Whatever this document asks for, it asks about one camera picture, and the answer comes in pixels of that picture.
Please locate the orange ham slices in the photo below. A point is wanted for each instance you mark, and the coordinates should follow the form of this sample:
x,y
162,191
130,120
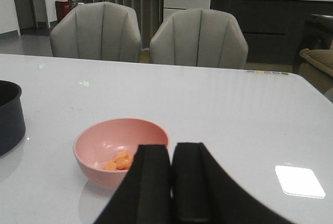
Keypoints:
x,y
122,161

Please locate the grey chair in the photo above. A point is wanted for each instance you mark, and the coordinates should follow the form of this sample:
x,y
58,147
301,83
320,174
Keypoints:
x,y
98,31
200,38

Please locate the left grey chair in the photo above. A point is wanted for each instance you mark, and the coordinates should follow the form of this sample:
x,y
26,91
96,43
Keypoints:
x,y
98,31

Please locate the beige sofa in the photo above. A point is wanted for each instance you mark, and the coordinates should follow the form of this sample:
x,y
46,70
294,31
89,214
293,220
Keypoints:
x,y
316,68

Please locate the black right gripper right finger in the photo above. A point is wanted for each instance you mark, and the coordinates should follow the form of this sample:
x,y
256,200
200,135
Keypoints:
x,y
203,192

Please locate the dark blue saucepan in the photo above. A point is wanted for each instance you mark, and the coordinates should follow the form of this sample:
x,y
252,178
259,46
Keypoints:
x,y
12,119

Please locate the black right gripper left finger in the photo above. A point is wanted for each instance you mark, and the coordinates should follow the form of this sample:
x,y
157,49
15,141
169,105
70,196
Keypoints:
x,y
144,195

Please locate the pink bowl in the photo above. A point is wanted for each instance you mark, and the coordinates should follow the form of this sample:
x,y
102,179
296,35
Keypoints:
x,y
101,143

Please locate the dark sideboard counter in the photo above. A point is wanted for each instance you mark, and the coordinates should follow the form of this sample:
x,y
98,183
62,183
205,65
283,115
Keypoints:
x,y
273,28

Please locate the red bin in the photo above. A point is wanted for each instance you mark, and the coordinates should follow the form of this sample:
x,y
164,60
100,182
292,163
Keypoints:
x,y
62,9

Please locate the right grey chair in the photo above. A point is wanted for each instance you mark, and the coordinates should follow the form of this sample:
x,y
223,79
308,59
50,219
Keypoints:
x,y
200,38

